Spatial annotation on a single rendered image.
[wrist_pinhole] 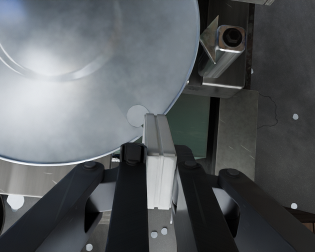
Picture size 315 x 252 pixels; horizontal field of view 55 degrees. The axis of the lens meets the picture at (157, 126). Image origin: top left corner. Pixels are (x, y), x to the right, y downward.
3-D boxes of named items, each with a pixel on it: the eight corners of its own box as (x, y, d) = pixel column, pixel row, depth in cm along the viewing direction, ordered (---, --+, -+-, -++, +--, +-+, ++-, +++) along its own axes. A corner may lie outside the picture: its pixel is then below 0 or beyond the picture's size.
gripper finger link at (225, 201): (179, 187, 13) (248, 191, 13) (169, 143, 18) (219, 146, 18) (175, 217, 13) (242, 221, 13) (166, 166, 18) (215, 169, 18)
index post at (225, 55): (219, 79, 39) (248, 50, 30) (197, 76, 39) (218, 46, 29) (221, 58, 39) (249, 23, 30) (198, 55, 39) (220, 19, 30)
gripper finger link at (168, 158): (161, 154, 14) (177, 155, 14) (155, 113, 21) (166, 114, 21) (156, 210, 15) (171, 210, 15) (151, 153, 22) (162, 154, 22)
